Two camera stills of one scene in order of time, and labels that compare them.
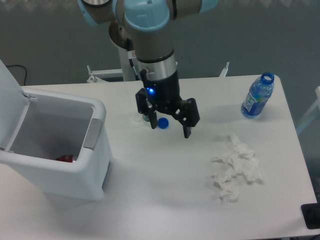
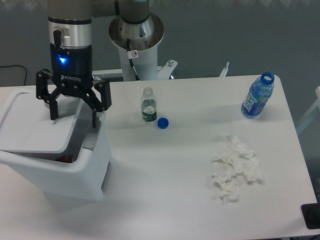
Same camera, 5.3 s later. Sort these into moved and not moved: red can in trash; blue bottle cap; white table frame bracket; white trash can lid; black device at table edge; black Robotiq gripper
Moved: black Robotiq gripper; white trash can lid
Not moved: white table frame bracket; black device at table edge; blue bottle cap; red can in trash
